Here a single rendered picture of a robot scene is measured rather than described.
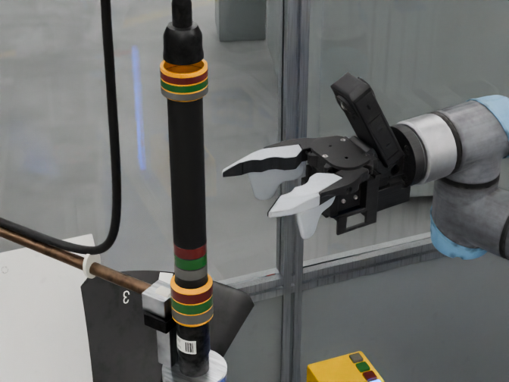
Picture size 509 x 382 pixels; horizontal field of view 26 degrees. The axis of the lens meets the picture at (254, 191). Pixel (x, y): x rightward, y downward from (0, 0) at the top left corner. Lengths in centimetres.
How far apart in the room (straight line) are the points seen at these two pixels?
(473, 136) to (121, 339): 50
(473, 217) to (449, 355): 117
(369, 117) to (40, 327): 62
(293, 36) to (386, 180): 68
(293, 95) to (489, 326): 81
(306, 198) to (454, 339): 136
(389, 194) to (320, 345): 105
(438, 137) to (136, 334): 44
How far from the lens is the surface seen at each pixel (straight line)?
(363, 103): 115
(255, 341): 218
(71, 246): 122
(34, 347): 157
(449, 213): 132
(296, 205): 111
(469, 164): 128
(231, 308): 135
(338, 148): 119
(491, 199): 131
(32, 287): 157
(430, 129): 124
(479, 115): 128
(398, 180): 124
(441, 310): 237
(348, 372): 179
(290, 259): 209
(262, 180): 120
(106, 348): 140
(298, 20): 188
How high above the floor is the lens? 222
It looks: 31 degrees down
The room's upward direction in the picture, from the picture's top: straight up
